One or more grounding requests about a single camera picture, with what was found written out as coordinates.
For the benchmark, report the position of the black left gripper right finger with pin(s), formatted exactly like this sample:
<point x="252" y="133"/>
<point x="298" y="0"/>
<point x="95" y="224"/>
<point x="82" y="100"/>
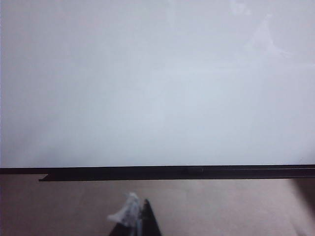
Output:
<point x="148" y="221"/>

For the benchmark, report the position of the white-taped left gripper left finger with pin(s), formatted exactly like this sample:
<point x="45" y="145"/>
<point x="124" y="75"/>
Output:
<point x="129" y="211"/>

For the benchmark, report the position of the white whiteboard panel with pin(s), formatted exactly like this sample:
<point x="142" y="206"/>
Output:
<point x="147" y="86"/>

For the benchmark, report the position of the white whiteboard with black frame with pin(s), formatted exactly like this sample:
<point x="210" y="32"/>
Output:
<point x="147" y="173"/>

